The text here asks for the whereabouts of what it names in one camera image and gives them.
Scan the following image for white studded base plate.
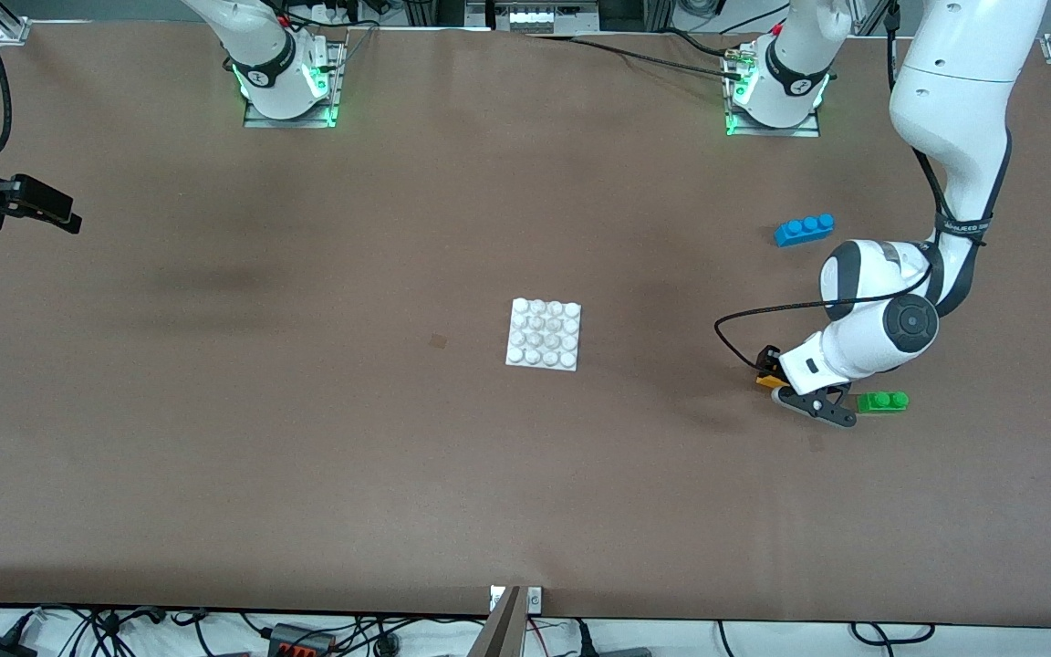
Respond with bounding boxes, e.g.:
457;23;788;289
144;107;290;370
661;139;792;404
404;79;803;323
505;297;583;371

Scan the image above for blue toy block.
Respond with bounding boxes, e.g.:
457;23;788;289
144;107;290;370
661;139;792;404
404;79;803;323
774;214;835;248

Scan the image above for white power strip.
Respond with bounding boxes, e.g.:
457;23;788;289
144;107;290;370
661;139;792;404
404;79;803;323
466;0;601;33

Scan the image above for black box orange connectors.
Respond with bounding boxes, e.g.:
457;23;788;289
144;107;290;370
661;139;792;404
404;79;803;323
267;622;337;657

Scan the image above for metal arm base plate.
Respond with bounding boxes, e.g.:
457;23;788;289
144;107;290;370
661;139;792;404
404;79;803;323
724;41;823;138
243;41;346;129

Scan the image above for long black table cable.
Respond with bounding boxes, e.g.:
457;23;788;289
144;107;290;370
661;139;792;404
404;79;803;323
525;33;750;78

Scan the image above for grey tapered post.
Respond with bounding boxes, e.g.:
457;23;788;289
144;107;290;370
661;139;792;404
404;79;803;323
466;586;526;657

